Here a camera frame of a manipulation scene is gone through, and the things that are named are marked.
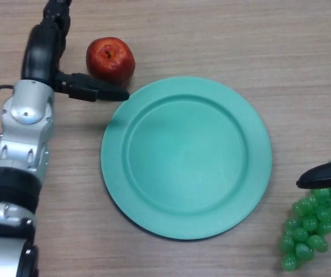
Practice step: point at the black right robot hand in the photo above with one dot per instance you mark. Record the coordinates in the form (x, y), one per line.
(324, 176)

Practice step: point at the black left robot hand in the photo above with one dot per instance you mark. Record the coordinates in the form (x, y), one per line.
(40, 54)

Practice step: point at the red apple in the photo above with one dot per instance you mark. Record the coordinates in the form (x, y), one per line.
(110, 57)

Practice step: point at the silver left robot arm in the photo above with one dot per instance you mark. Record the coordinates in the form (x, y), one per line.
(24, 135)

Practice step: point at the green round plate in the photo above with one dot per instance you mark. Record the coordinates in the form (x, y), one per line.
(187, 161)

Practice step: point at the green grape bunch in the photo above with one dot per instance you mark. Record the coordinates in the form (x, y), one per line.
(306, 223)

